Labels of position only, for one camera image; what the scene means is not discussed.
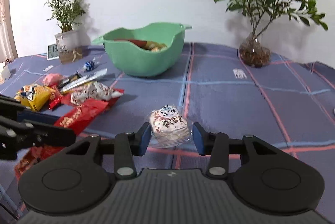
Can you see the orange snack packet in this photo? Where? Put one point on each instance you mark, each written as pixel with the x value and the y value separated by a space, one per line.
pixel 154 46

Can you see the white red rice cracker packet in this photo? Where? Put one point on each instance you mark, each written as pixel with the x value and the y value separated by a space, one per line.
pixel 168 127

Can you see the long red gold packet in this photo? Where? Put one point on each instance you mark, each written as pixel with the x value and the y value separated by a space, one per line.
pixel 139 43

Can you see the blue chocolate ball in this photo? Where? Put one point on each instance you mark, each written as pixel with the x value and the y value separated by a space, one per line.
pixel 91 64

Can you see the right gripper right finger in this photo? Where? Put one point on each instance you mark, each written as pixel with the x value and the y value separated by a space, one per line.
pixel 218 146

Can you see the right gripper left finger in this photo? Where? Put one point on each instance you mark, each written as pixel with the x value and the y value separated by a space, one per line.
pixel 123 147

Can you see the red white snack bag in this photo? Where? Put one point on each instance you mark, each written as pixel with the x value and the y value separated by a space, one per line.
pixel 92 90

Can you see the green plastic bowl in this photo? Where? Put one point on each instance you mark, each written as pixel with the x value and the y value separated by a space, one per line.
pixel 138 62

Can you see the black snack bar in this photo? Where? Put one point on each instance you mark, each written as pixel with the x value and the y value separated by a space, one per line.
pixel 66 80

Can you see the small red candy packet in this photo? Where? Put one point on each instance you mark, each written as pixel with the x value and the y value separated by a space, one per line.
pixel 55 98

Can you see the blue checked tablecloth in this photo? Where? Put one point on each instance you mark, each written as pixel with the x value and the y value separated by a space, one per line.
pixel 285 103

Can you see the digital clock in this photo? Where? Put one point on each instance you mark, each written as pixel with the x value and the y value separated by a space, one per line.
pixel 52 52

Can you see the yellow chips bag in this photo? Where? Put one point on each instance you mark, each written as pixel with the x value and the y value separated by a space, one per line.
pixel 34 96

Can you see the pink snack packet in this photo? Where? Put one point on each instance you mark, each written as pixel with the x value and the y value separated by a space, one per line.
pixel 52 79

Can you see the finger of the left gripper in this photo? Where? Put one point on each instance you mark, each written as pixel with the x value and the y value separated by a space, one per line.
pixel 31 115
pixel 47 134

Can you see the left potted plant white pot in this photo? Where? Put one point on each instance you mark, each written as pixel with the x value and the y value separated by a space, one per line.
pixel 67 14

